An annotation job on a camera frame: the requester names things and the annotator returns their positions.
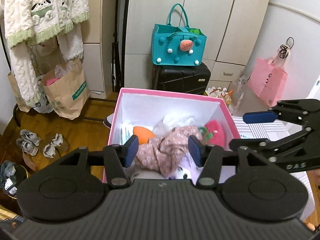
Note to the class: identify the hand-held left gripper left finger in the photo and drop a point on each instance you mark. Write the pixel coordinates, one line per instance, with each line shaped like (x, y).
(131, 151)

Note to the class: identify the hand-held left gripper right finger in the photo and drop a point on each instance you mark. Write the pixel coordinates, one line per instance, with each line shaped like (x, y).
(196, 152)

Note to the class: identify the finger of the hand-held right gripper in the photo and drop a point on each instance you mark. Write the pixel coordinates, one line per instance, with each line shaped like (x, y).
(262, 145)
(260, 117)

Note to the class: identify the orange ball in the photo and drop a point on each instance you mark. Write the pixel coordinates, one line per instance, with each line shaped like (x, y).
(143, 133)

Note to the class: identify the purple plush toy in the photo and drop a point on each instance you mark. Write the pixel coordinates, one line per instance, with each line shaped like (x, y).
(183, 172)

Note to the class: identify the pink strawberry plush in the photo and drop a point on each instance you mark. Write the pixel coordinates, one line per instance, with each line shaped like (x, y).
(215, 130)

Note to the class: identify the pink floral cloth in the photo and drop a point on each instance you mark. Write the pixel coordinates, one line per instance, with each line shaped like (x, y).
(165, 152)

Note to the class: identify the clear plastic bag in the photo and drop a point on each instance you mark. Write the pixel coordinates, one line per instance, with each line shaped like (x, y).
(175, 120)
(237, 97)

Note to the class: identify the pink cardboard box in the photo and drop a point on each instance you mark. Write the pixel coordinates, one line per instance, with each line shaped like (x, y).
(172, 102)

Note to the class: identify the blue tissue pack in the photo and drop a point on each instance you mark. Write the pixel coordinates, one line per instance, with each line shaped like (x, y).
(126, 133)

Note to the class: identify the pink tote bag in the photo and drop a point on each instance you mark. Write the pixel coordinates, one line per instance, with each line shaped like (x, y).
(267, 82)

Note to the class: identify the dark slipper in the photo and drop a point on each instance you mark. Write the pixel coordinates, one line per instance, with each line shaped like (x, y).
(108, 122)

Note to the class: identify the white scalloped basket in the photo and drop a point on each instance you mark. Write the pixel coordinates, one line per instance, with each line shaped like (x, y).
(215, 90)

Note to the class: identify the black suitcase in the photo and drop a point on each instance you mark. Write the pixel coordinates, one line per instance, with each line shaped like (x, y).
(180, 80)

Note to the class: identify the brown paper bag green print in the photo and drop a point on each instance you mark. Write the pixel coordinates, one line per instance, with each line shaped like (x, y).
(70, 97)

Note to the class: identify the black folded stand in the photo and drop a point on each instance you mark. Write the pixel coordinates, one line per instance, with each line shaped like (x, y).
(117, 55)

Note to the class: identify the printed plastic bag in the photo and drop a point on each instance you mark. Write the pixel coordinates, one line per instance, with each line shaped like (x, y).
(42, 105)

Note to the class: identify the grey sneaker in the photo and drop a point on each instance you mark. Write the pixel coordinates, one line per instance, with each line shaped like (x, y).
(26, 147)
(30, 136)

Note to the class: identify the teal felt tote bag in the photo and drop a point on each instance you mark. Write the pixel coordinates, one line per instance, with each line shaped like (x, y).
(165, 47)

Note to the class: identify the beige wardrobe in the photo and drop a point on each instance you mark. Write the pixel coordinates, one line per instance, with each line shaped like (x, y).
(212, 17)

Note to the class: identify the dark plastic bag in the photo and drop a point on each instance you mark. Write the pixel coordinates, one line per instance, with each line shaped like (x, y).
(8, 177)

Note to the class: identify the plain brown paper bag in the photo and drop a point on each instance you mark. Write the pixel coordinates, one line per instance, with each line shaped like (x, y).
(18, 95)

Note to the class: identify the white fleece pants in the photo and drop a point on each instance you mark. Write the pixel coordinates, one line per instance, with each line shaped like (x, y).
(22, 75)

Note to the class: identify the yellow blanket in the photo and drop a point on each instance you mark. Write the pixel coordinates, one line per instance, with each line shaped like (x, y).
(5, 213)

